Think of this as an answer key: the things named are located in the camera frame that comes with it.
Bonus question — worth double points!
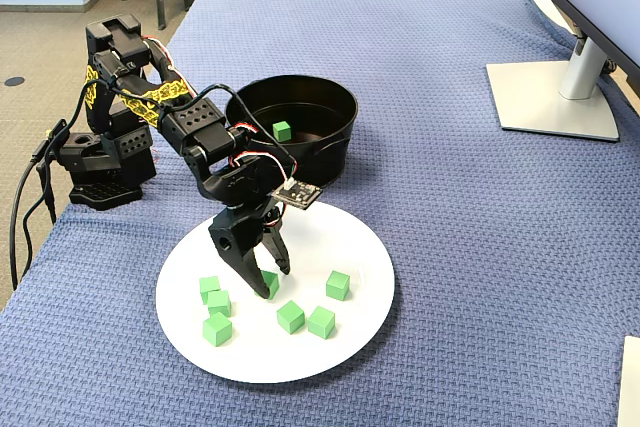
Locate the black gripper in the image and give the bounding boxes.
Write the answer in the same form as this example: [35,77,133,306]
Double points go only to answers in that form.
[208,199,291,301]

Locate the white round plate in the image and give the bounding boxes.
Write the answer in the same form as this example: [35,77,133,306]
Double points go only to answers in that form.
[155,199,396,384]

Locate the black metal bucket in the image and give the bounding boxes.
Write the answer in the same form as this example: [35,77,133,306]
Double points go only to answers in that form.
[224,75,359,186]

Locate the blue woven tablecloth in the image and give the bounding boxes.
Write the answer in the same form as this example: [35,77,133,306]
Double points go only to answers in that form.
[0,0,640,427]

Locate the silver monitor stand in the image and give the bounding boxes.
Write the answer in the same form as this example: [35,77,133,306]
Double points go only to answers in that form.
[485,26,621,143]

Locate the white flat panel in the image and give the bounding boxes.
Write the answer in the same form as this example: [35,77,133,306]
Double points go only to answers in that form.
[615,335,640,427]

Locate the small wrist camera board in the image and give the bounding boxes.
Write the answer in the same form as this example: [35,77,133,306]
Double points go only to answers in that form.
[272,179,323,211]

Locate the red white servo wires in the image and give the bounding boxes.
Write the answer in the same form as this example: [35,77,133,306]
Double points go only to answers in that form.
[227,121,299,183]

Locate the thin black camera cable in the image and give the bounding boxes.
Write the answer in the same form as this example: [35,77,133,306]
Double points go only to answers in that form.
[29,59,296,183]

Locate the black usb cable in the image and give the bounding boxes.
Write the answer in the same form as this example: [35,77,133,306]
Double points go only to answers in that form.
[20,161,61,271]

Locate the thick black power cable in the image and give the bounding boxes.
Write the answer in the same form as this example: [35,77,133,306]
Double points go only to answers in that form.
[7,144,51,292]

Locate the black monitor cable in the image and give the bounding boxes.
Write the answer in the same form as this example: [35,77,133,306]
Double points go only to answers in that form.
[599,59,632,86]

